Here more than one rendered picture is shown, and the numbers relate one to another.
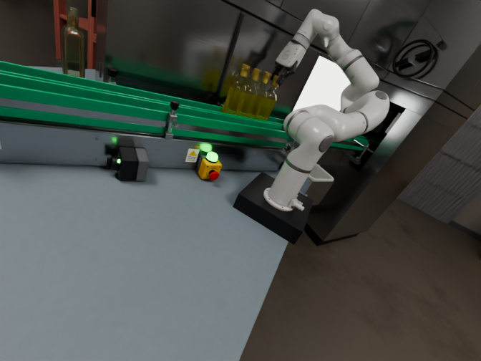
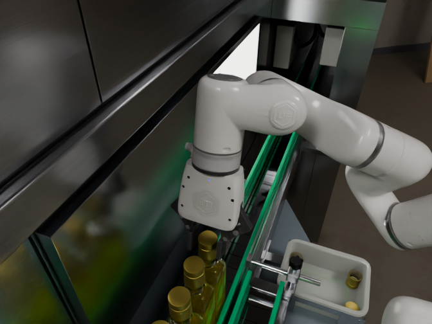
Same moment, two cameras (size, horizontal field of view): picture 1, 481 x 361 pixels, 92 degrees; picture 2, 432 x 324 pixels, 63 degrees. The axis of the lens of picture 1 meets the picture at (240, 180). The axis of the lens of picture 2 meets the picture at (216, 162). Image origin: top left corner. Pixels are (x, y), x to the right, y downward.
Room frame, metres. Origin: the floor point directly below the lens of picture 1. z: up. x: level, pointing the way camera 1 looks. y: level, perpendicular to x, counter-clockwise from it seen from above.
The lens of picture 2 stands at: (0.79, 0.20, 1.65)
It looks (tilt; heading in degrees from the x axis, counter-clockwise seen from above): 39 degrees down; 332
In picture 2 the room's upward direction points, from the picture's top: straight up
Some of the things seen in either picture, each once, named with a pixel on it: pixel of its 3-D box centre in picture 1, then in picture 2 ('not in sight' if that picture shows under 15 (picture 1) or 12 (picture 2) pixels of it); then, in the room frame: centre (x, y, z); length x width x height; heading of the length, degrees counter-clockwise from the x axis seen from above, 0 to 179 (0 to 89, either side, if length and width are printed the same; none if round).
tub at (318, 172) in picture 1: (306, 173); (321, 282); (1.13, -0.30, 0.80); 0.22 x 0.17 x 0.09; 41
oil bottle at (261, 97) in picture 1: (253, 110); (197, 317); (1.10, 0.08, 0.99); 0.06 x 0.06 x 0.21; 40
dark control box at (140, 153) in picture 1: (132, 164); not in sight; (0.61, 0.35, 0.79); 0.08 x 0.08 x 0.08; 41
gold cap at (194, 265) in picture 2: (266, 77); (194, 272); (1.10, 0.08, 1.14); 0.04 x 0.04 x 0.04
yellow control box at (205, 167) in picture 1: (208, 167); not in sight; (0.80, 0.13, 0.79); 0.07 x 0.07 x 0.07; 41
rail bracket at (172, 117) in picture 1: (172, 124); not in sight; (0.70, 0.28, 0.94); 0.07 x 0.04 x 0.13; 41
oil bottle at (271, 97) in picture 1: (262, 112); (208, 292); (1.14, 0.03, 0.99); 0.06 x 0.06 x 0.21; 40
